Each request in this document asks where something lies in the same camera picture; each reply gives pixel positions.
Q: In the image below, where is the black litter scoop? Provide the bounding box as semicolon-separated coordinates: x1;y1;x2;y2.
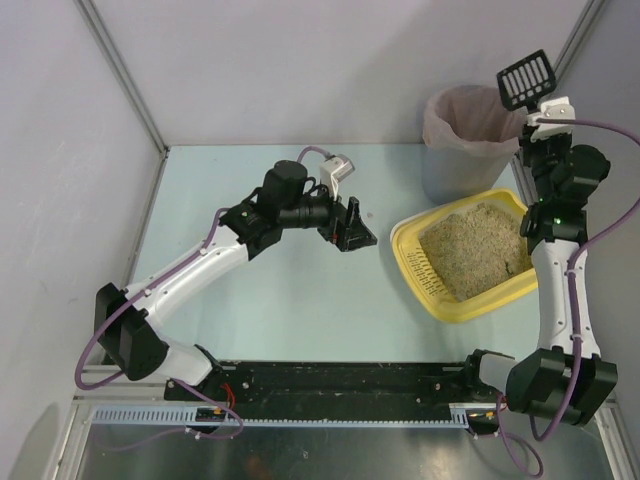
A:
496;49;557;112

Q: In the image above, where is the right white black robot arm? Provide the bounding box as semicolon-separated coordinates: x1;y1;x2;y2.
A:
467;126;618;440

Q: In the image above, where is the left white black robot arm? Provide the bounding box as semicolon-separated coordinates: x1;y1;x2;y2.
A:
95;154;377;386

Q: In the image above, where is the yellow litter box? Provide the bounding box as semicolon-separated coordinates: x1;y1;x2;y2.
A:
390;188;537;323

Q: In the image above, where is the beige cat litter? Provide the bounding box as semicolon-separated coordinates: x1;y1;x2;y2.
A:
419;203;532;301

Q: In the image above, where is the pink bin liner bag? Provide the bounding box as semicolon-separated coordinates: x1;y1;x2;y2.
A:
423;85;526;157

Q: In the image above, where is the grey trash bin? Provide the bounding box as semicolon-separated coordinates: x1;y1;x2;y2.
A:
421;144;518;204

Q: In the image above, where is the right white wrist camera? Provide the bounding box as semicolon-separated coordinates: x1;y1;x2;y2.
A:
526;96;576;142

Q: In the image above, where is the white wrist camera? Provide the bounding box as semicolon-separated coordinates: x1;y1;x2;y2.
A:
319;155;355;201
526;96;576;142

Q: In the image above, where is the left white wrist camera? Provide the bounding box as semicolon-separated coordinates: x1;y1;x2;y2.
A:
319;155;355;201

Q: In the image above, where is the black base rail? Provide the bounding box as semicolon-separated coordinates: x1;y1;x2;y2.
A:
164;361;496;424

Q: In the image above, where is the grey slotted cable duct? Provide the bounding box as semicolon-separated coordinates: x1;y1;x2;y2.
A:
89;402;496;430

